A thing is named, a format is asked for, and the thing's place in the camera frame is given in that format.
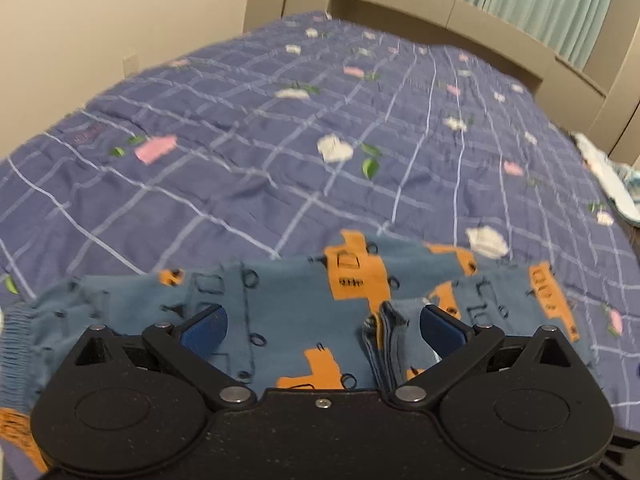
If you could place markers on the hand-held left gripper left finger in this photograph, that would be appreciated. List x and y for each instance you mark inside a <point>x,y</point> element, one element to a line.
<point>204,331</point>

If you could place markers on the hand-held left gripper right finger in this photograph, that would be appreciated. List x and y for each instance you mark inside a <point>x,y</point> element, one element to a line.
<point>439,329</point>

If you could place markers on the blue pants with orange print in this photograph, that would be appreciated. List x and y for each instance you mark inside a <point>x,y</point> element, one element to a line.
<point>290,305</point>

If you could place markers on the purple checked floral quilt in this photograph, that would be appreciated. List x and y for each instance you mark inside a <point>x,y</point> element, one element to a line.
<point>240,150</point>

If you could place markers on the light blue blanket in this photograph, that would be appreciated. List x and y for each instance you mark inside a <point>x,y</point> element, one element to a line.
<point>612,185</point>

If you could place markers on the beige built-in wardrobe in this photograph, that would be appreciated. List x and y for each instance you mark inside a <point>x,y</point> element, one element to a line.
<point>545,67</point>

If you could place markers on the white wall socket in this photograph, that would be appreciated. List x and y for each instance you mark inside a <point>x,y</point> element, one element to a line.
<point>130,63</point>

